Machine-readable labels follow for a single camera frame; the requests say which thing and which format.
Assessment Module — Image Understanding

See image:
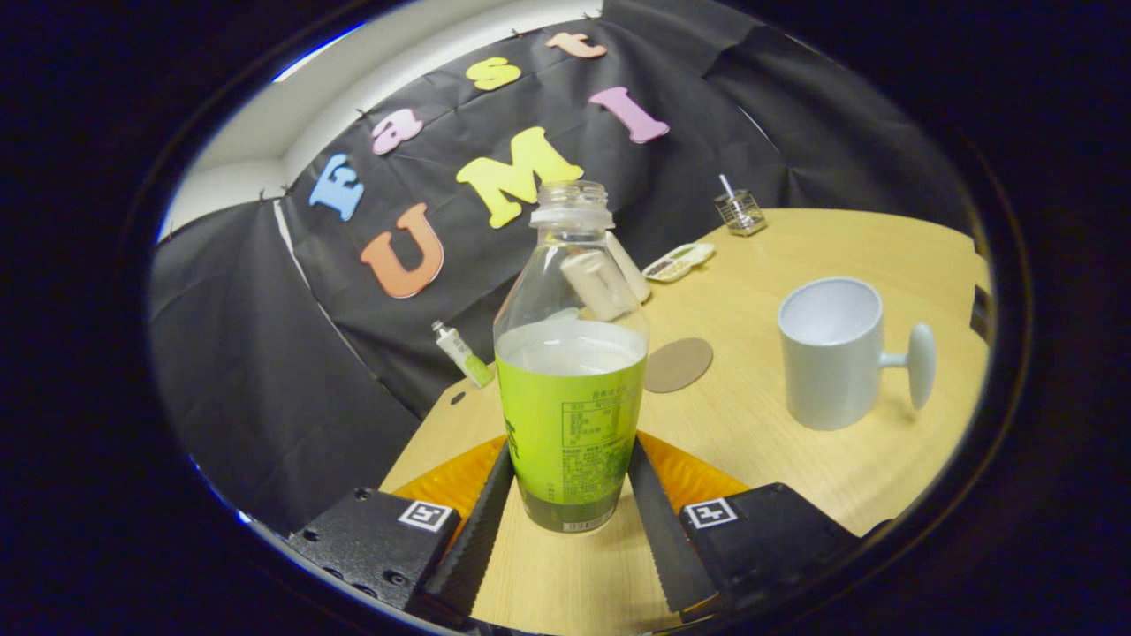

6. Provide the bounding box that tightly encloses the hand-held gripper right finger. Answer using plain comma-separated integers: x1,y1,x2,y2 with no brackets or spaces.
627,431,862,624

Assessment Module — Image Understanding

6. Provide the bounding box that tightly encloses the wooden table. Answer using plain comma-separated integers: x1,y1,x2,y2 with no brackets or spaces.
380,208,992,635

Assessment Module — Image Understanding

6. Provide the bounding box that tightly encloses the white toaster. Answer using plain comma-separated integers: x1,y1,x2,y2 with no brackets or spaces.
604,230,653,304

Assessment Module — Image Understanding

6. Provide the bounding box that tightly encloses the white divided snack tray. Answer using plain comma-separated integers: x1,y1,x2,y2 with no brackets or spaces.
642,242,717,284

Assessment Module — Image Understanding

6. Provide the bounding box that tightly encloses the wire mesh holder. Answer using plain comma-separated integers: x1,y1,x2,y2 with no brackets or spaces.
714,189,768,237

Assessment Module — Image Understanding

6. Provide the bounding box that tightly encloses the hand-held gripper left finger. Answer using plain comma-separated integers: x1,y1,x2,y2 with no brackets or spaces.
287,435,516,630

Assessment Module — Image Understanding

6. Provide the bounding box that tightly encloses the round brown coaster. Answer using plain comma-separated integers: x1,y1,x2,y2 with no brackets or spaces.
643,337,715,394

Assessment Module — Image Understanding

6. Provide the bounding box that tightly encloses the green label juice bottle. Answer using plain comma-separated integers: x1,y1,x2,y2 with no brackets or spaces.
493,180,651,534

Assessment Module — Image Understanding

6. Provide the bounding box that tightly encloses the white cup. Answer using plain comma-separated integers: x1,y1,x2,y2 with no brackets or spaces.
778,276,937,432

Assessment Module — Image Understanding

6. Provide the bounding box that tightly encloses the small white green bottle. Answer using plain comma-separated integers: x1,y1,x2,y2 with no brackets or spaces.
431,320,496,390

